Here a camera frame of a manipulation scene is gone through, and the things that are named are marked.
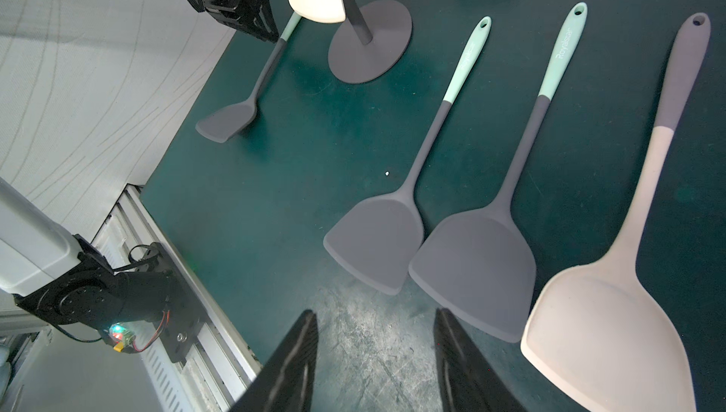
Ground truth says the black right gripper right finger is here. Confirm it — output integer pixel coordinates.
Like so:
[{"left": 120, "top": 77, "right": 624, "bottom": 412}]
[{"left": 433, "top": 308, "right": 525, "bottom": 411}]

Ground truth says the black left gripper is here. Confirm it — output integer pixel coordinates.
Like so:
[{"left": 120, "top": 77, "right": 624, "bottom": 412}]
[{"left": 202, "top": 0, "right": 280, "bottom": 42}]

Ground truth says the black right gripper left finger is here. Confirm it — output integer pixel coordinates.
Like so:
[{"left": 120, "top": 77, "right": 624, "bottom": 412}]
[{"left": 230, "top": 310, "right": 319, "bottom": 411}]

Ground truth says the green handled grey turner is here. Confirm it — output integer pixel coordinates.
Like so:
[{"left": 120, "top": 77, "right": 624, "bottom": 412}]
[{"left": 408, "top": 2, "right": 588, "bottom": 343}]

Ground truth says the green handled grey spoon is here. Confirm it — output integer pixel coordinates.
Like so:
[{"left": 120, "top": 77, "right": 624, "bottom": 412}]
[{"left": 196, "top": 12, "right": 302, "bottom": 143}]

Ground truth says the grey handled beige spatula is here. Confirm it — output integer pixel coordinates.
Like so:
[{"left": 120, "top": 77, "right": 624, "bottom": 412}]
[{"left": 520, "top": 12, "right": 711, "bottom": 411}]

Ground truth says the green handled grey spatula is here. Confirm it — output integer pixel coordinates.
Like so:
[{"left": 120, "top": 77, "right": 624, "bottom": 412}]
[{"left": 323, "top": 16, "right": 493, "bottom": 296}]

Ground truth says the grey utensil rack stand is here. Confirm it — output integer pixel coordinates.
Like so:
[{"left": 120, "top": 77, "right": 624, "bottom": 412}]
[{"left": 328, "top": 0, "right": 413, "bottom": 84}]

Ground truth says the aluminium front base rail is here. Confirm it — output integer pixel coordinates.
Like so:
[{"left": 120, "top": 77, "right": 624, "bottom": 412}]
[{"left": 93, "top": 185, "right": 261, "bottom": 411}]

